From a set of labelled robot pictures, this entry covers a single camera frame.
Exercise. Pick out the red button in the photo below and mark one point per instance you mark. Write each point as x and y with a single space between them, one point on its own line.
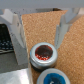
42 54

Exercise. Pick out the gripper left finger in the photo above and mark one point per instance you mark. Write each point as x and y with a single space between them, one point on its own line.
17 36

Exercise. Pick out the blue button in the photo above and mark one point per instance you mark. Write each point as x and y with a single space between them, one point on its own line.
53 78

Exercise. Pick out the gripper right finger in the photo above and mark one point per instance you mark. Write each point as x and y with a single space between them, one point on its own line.
64 27

